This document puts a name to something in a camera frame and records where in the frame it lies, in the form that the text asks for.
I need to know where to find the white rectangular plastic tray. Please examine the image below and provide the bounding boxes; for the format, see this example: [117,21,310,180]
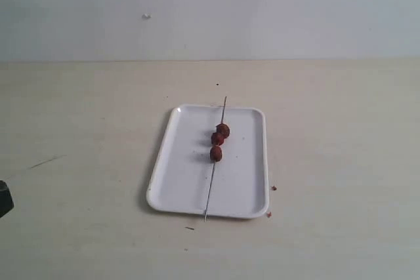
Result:
[146,104,270,219]

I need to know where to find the red date top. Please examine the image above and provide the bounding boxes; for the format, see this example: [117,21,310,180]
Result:
[216,123,230,138]

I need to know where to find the red date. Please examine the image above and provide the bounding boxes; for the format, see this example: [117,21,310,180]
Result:
[211,132,225,146]
[209,146,222,162]
[216,123,230,138]

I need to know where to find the thin metal skewer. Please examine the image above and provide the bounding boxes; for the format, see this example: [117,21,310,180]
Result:
[203,96,227,222]

